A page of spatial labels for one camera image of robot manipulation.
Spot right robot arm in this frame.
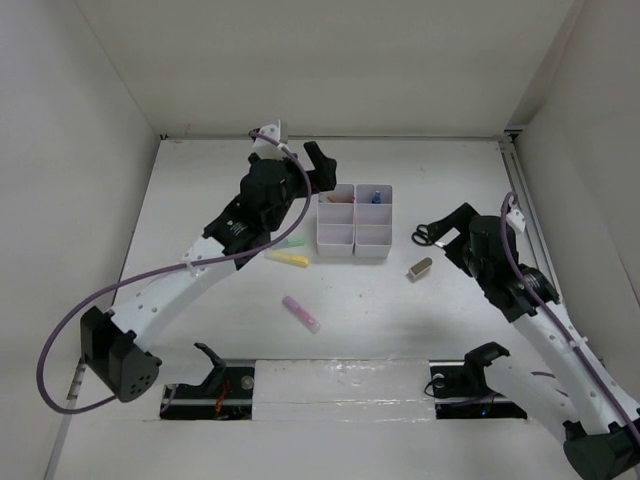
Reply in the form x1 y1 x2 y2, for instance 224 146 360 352
412 194 639 479

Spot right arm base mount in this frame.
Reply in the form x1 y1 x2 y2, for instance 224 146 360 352
423 342 528 420

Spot green highlighter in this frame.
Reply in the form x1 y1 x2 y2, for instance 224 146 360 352
274 237 306 249

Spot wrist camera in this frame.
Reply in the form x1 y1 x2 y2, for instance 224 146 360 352
506 208 526 235
250 120 288 153

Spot black-handled scissors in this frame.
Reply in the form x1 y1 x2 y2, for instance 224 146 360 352
411 224 445 249

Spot pink highlighter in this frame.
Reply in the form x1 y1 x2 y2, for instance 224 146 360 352
282 296 321 334

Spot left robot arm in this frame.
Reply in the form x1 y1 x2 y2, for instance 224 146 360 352
80 137 337 403

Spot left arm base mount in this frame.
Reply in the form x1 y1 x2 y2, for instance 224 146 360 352
159 342 256 421

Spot yellow highlighter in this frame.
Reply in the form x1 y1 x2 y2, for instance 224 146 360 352
265 251 309 268

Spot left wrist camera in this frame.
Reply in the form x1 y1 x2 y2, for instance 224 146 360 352
250 120 288 153

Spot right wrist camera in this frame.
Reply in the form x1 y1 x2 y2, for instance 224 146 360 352
506 208 526 235

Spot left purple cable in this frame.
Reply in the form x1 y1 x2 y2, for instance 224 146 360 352
37 128 314 415

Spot white six-compartment organizer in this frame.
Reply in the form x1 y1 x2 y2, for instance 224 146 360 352
316 184 393 259

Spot aluminium rail right side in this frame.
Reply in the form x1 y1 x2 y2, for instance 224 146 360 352
498 128 560 290

